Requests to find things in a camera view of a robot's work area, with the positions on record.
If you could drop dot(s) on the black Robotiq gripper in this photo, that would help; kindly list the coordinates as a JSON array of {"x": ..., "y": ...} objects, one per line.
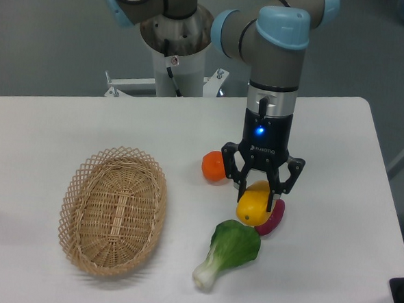
[{"x": 263, "y": 138}]

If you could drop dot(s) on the yellow mango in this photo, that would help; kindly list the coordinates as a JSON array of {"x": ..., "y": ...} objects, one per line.
[{"x": 252, "y": 208}]

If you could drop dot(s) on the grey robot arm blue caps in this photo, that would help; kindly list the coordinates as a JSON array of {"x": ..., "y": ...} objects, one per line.
[{"x": 272, "y": 40}]

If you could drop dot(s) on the woven wicker basket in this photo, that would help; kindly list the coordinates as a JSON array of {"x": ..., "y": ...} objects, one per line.
[{"x": 113, "y": 212}]

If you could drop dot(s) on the orange fruit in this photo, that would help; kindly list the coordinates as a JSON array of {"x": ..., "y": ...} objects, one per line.
[{"x": 212, "y": 166}]

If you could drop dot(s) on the magenta dragon fruit slice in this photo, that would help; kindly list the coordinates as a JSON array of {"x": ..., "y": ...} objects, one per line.
[{"x": 274, "y": 220}]

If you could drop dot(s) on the green bok choy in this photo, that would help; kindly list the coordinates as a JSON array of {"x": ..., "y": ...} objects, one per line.
[{"x": 232, "y": 245}]

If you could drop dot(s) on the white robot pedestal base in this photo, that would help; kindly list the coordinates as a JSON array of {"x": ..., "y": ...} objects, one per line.
[{"x": 178, "y": 50}]

